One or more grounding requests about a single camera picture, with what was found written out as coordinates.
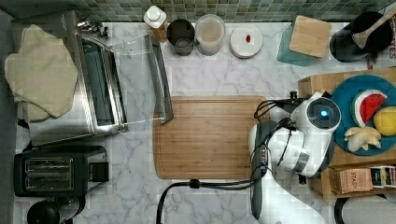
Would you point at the pink dish with white lid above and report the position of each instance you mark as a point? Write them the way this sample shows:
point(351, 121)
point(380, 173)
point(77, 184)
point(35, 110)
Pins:
point(246, 41)

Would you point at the red and white box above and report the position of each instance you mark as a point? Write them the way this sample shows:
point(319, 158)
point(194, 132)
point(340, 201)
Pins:
point(383, 59)

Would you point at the bamboo cutting board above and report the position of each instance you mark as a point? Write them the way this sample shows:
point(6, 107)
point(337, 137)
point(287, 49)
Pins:
point(206, 139)

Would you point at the toy watermelon slice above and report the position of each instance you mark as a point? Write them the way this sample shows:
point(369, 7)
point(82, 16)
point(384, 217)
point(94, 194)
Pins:
point(365, 104)

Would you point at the black utensil holder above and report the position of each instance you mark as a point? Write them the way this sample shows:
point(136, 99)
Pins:
point(344, 49)

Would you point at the orange bottle with white cap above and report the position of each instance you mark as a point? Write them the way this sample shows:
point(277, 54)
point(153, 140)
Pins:
point(155, 18)

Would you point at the wooden spoon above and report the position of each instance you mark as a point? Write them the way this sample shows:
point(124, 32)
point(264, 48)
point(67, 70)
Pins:
point(361, 38)

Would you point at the toy garlic bulb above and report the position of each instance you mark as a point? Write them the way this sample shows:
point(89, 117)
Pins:
point(357, 138)

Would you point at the teal canister with bamboo lid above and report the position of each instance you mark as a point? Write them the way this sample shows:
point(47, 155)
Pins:
point(304, 42)

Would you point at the stainless steel toaster oven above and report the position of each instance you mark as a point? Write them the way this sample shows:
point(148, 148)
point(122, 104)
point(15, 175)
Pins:
point(117, 86)

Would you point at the clear pasta jar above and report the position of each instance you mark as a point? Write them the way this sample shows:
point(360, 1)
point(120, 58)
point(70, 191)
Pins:
point(209, 34)

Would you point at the blue plate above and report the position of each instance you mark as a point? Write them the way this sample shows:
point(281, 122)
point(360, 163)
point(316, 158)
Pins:
point(344, 94)

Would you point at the beige folded towel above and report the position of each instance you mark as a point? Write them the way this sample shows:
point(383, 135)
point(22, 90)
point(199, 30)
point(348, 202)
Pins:
point(42, 75)

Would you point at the black two-slot toaster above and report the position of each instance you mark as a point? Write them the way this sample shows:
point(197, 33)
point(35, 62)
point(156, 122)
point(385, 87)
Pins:
point(62, 171)

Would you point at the tea bag box holder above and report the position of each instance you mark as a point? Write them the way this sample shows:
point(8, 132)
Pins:
point(362, 179)

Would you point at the black kettle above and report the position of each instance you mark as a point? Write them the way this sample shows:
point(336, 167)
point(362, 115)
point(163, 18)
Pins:
point(60, 210)

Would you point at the yellow toy lemon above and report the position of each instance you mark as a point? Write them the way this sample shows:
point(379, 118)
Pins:
point(385, 121)

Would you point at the dark grey cup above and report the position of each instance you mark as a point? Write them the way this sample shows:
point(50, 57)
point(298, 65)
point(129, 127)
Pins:
point(180, 33)

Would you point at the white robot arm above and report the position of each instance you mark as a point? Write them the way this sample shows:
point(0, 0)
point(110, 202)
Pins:
point(302, 143)

